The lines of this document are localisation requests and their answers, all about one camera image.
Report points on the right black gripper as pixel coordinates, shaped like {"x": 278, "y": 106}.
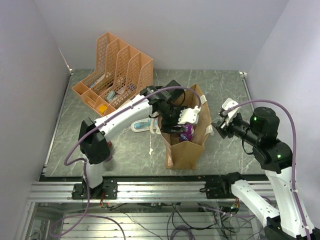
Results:
{"x": 223, "y": 128}

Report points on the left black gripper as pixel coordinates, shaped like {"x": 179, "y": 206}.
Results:
{"x": 168, "y": 127}

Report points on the purple fanta can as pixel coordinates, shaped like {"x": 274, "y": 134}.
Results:
{"x": 187, "y": 133}
{"x": 108, "y": 158}

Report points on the burlap canvas tote bag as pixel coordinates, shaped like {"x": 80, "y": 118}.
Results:
{"x": 183, "y": 150}

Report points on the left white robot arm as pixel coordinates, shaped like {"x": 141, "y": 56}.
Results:
{"x": 94, "y": 135}

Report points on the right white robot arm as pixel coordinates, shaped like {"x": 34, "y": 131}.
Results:
{"x": 289, "y": 221}

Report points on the blue correction tape package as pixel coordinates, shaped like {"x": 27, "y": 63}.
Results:
{"x": 143, "y": 125}

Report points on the orange plastic file organizer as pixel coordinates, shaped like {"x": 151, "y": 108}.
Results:
{"x": 121, "y": 72}

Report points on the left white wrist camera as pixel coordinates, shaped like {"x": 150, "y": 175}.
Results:
{"x": 189, "y": 116}

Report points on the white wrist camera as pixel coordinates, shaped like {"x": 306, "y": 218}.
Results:
{"x": 229, "y": 110}
{"x": 189, "y": 116}

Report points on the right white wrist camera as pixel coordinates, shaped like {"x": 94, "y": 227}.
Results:
{"x": 229, "y": 110}

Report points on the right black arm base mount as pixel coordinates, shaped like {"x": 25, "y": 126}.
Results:
{"x": 222, "y": 189}

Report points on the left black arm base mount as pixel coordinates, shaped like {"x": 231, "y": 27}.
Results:
{"x": 107, "y": 190}

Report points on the aluminium frame rail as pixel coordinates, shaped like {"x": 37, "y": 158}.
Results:
{"x": 126, "y": 192}

